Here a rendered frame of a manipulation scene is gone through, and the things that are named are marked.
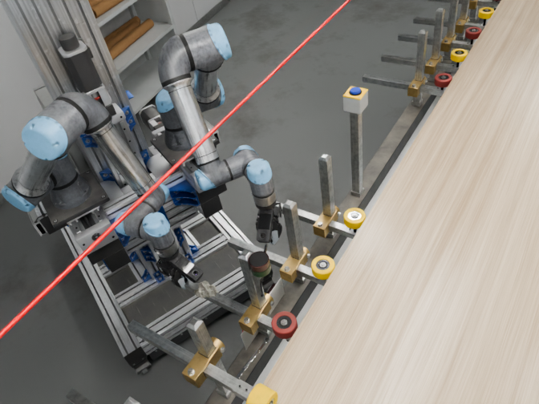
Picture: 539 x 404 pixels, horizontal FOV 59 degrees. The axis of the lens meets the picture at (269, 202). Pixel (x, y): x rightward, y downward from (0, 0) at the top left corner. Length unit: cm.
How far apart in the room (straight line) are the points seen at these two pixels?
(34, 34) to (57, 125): 53
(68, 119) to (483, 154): 151
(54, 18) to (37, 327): 183
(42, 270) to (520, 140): 277
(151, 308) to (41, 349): 72
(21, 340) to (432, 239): 230
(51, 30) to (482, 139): 168
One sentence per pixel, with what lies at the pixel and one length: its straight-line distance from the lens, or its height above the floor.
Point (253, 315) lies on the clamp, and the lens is 160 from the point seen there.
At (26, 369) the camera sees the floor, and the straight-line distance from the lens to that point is 298.
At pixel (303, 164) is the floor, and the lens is 340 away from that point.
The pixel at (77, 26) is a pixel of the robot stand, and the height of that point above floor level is 157.
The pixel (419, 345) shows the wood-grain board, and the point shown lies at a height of 90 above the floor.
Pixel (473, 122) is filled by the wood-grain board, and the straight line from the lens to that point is 224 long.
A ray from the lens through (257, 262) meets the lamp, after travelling 138.
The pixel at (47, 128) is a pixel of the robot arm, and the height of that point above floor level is 154.
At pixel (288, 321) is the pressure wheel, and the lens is 153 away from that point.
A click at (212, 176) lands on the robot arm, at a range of 154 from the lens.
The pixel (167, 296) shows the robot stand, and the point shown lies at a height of 21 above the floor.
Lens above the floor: 220
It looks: 44 degrees down
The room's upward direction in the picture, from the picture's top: 12 degrees counter-clockwise
